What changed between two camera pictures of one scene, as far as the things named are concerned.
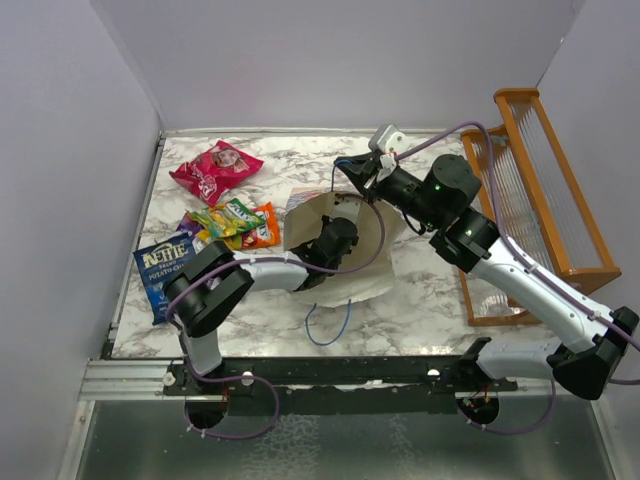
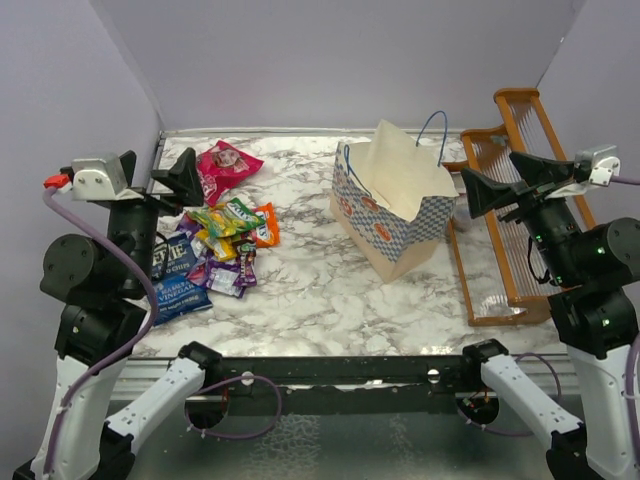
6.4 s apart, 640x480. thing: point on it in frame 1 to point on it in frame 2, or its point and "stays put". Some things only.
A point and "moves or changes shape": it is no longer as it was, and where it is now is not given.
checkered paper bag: [366, 275] moves or changes shape
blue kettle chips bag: [157, 264] stays put
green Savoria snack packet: [229, 218] stays put
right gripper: [360, 168] to [539, 173]
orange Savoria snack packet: [268, 234] stays put
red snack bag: [211, 173] stays put
